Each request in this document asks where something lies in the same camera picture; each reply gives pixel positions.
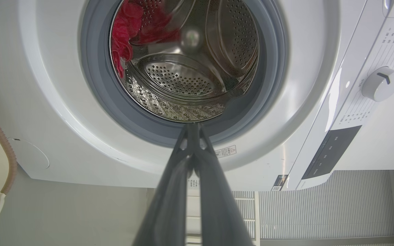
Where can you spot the round white filter cover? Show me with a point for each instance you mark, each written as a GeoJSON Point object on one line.
{"type": "Point", "coordinates": [29, 153]}

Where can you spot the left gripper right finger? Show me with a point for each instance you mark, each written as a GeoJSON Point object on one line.
{"type": "Point", "coordinates": [221, 212]}

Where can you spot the white control dial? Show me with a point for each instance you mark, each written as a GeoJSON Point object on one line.
{"type": "Point", "coordinates": [380, 87]}

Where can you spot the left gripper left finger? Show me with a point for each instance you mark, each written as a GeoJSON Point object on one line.
{"type": "Point", "coordinates": [169, 205]}

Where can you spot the grey rubber door gasket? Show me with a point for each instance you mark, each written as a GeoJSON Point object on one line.
{"type": "Point", "coordinates": [97, 85]}

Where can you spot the red cloth garment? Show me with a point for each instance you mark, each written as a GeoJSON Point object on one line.
{"type": "Point", "coordinates": [125, 27]}

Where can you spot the grey warning sticker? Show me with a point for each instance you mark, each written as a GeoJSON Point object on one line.
{"type": "Point", "coordinates": [226, 151]}

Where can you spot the stainless steel washing machine drum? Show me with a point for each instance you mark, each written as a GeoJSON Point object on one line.
{"type": "Point", "coordinates": [183, 78]}

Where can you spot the dark washing machine control panel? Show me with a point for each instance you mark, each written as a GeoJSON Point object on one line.
{"type": "Point", "coordinates": [330, 150]}

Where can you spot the white slatted panel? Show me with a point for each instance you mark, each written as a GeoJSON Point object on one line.
{"type": "Point", "coordinates": [320, 205]}

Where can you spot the white front-load washing machine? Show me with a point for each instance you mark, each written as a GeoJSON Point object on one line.
{"type": "Point", "coordinates": [63, 51]}

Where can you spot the black code sticker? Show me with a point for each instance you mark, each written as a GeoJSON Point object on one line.
{"type": "Point", "coordinates": [279, 183]}

